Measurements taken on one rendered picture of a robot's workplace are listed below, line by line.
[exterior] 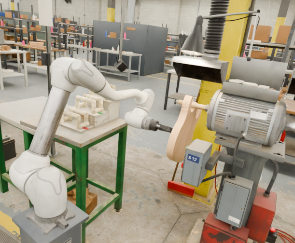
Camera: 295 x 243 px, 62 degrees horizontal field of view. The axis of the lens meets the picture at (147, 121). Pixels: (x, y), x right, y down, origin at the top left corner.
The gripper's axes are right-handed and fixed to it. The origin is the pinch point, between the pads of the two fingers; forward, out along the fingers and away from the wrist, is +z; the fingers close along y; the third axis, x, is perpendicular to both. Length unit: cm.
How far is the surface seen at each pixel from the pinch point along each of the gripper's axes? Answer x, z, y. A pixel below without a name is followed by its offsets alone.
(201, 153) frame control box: -9.2, 22.5, 29.3
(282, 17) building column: 552, 3, -717
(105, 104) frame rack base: 6, -69, -10
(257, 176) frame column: -11, 50, 0
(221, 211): -36, 37, -2
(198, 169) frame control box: -17.4, 22.8, 25.1
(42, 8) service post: 90, -196, -19
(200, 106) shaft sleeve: 18.4, 9.1, 6.1
